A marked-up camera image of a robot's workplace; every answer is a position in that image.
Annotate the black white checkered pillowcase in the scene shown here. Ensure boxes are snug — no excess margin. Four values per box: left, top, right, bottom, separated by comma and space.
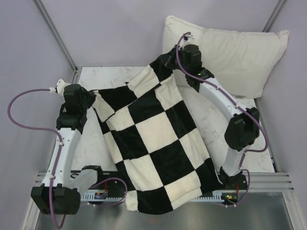
93, 53, 222, 215

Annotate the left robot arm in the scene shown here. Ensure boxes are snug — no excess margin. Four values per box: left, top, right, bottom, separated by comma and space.
31, 84, 105, 215

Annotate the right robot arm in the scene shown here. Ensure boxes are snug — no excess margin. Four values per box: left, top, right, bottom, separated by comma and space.
165, 45, 260, 189

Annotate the large white pillow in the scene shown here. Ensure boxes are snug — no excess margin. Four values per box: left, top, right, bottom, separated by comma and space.
163, 15, 290, 99

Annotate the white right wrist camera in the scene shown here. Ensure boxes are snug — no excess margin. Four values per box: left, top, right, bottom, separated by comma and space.
183, 32, 194, 42

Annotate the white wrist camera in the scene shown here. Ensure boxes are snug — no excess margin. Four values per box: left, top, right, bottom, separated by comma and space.
49, 79, 70, 96
183, 32, 194, 42

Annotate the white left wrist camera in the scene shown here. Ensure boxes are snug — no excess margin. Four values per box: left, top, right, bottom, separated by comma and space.
49, 79, 70, 96

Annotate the aluminium frame post left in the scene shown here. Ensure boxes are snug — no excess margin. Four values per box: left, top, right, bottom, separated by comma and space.
33, 0, 78, 73

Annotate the aluminium frame post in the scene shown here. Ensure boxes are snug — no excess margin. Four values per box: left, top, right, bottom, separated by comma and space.
262, 0, 288, 33
33, 0, 78, 73

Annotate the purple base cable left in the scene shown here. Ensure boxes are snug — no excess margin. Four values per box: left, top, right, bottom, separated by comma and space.
88, 178, 129, 208

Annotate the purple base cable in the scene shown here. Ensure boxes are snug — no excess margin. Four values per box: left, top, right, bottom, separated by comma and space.
88, 178, 129, 208
220, 169, 251, 208

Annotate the aluminium frame post right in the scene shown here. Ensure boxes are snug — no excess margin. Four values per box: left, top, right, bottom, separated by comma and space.
262, 0, 288, 33

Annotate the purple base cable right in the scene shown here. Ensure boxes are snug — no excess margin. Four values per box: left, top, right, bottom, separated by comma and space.
220, 169, 251, 208

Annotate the white slotted cable duct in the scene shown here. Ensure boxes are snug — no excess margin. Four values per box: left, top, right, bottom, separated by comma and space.
81, 190, 239, 204

